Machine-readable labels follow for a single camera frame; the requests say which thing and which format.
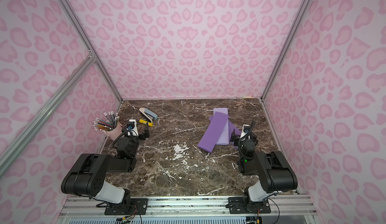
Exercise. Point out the pink pencil cup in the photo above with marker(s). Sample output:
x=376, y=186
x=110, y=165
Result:
x=115, y=133

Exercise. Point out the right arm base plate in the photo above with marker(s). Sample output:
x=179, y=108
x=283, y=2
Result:
x=242, y=205

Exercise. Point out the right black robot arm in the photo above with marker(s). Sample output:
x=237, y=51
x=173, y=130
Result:
x=275, y=175

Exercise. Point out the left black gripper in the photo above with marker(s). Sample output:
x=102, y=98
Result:
x=142, y=135

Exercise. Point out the dark purple paper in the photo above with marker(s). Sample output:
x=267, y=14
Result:
x=233, y=129
x=207, y=143

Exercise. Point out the bundle of pencils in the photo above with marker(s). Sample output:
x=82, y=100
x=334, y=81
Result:
x=110, y=123

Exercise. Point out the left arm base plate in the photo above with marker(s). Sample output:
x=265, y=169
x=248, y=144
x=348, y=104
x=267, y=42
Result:
x=136, y=206

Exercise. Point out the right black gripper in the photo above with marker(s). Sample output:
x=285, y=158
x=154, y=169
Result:
x=236, y=137

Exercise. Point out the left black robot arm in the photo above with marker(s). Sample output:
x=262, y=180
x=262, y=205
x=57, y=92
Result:
x=87, y=177

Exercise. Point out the light lilac paper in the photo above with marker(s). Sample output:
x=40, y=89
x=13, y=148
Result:
x=223, y=139

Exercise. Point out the aluminium front rail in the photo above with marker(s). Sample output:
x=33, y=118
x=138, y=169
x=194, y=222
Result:
x=281, y=209

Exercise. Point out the grey beige stapler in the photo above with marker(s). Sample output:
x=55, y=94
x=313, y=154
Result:
x=148, y=114

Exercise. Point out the yellow glue stick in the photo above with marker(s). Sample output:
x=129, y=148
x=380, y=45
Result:
x=146, y=122

